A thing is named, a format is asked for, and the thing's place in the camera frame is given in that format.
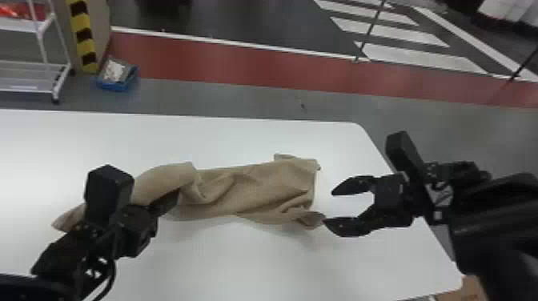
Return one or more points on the blue basket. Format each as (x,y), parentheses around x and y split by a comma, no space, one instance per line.
(117,75)

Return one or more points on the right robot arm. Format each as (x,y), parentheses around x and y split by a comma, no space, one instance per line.
(496,227)

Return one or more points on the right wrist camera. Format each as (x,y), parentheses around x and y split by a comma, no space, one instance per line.
(402,153)

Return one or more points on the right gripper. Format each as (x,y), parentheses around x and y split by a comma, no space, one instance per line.
(395,201)

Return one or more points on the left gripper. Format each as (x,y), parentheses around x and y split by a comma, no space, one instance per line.
(136,231)

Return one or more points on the beige towel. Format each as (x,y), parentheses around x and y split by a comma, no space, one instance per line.
(248,189)

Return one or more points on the yellow black striped post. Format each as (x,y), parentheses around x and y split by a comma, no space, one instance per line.
(84,35)

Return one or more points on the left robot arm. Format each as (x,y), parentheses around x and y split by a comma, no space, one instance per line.
(59,262)

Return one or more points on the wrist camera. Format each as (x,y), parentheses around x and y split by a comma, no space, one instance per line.
(107,189)
(402,153)

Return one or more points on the white shelf trolley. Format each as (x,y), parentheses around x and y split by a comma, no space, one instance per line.
(38,75)

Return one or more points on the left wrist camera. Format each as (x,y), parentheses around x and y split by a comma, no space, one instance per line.
(107,189)

